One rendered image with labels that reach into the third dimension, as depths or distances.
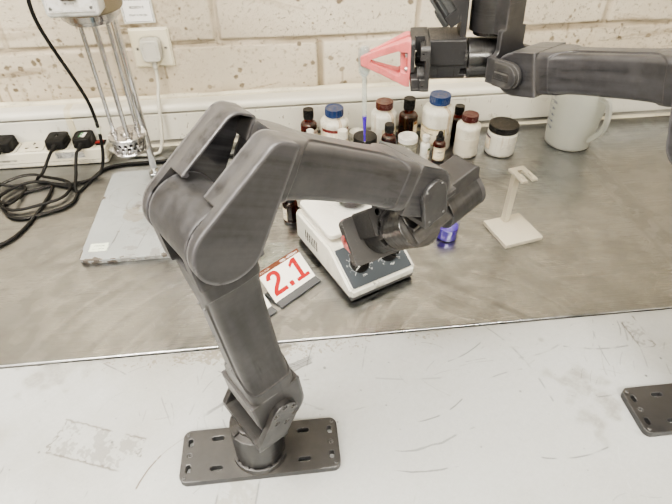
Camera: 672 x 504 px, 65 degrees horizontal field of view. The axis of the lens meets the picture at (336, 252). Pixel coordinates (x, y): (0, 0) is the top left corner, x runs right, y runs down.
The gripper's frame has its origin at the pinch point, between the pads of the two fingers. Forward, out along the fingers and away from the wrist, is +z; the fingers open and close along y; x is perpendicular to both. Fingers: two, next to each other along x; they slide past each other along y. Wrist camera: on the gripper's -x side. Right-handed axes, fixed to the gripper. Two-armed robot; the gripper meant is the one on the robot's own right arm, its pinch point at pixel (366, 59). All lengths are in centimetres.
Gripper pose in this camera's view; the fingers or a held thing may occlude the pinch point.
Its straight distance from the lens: 85.0
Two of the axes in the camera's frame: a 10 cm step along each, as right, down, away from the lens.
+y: -0.8, 6.2, -7.8
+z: -10.0, -0.1, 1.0
